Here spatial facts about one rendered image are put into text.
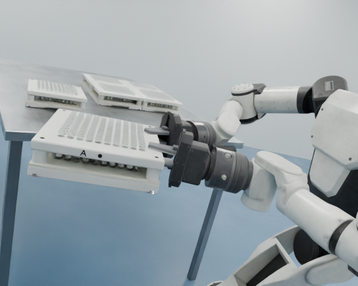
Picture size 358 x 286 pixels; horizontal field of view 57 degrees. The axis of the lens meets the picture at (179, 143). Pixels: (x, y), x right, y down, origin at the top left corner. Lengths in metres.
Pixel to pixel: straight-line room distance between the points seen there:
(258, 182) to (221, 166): 0.09
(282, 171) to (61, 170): 0.42
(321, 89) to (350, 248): 0.59
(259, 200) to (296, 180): 0.10
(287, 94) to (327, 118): 0.23
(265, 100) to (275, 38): 3.99
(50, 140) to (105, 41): 4.26
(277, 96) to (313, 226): 0.60
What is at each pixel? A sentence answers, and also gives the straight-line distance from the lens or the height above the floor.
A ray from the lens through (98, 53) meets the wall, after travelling 4.88.
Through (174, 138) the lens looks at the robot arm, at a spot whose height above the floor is 1.08.
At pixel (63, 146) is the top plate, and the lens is 0.63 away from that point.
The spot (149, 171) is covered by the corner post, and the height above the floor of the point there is 1.06.
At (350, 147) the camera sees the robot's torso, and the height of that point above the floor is 1.17.
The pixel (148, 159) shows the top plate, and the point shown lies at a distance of 0.63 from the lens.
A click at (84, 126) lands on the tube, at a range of 0.72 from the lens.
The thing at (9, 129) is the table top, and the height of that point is 0.89.
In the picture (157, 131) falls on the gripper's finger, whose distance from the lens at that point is 0.79.
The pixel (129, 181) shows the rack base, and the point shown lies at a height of 1.03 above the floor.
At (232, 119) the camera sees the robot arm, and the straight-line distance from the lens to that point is 0.97.
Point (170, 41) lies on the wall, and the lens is 4.81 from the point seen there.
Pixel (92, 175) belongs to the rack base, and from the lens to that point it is 0.64.
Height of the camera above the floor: 1.31
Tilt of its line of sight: 17 degrees down
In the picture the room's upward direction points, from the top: 14 degrees clockwise
